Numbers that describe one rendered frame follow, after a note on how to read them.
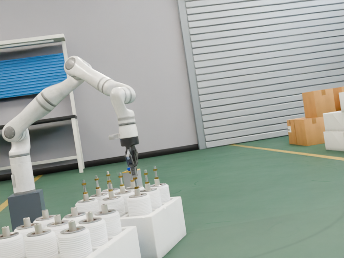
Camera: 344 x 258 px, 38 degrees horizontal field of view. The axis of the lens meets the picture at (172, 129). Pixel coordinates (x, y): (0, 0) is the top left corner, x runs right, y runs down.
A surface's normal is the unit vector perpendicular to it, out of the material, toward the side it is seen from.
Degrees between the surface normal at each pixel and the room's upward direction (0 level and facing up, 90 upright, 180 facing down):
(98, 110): 90
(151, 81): 90
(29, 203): 90
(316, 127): 90
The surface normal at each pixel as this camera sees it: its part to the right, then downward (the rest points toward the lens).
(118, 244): 0.95, -0.14
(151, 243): -0.31, 0.07
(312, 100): -0.97, 0.15
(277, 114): 0.14, 0.00
